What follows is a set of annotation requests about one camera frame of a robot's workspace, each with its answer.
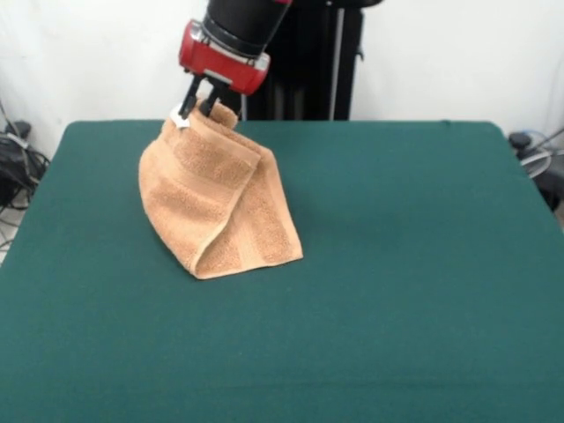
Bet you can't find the orange terry towel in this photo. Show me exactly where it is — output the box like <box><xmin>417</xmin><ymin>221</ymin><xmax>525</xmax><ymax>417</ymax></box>
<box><xmin>138</xmin><ymin>97</ymin><xmax>305</xmax><ymax>281</ymax></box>

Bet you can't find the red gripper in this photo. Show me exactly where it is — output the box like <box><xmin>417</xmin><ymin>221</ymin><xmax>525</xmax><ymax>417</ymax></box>
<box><xmin>177</xmin><ymin>19</ymin><xmax>271</xmax><ymax>120</ymax></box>

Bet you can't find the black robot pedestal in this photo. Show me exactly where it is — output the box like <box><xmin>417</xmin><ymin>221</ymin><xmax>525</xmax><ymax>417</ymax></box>
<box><xmin>237</xmin><ymin>0</ymin><xmax>367</xmax><ymax>122</ymax></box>

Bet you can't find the dark green table cloth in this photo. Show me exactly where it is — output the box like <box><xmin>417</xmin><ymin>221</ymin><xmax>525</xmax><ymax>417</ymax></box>
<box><xmin>0</xmin><ymin>119</ymin><xmax>564</xmax><ymax>423</ymax></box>

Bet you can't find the black cable tangle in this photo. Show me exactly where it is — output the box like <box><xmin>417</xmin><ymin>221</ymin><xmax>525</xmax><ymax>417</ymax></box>
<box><xmin>0</xmin><ymin>131</ymin><xmax>52</xmax><ymax>212</ymax></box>

